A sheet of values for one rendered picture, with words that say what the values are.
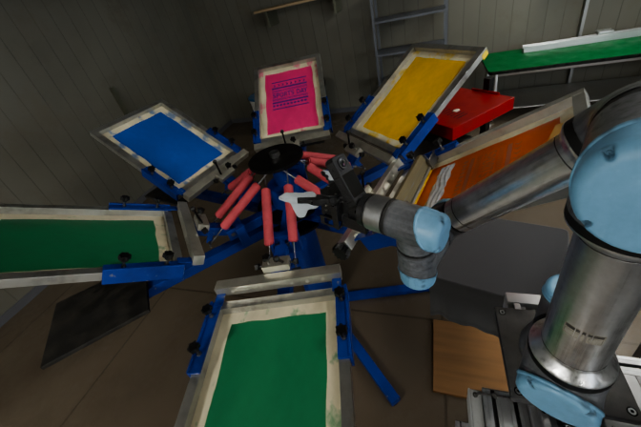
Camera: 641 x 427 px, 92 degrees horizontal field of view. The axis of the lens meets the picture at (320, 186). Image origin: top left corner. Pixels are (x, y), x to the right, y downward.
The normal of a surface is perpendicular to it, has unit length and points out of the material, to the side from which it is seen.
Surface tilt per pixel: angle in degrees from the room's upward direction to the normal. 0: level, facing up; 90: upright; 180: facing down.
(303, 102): 32
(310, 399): 0
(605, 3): 90
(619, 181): 83
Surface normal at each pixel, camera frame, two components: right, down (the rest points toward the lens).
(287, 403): -0.21, -0.81
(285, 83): -0.18, -0.40
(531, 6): -0.26, 0.58
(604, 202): -0.64, 0.43
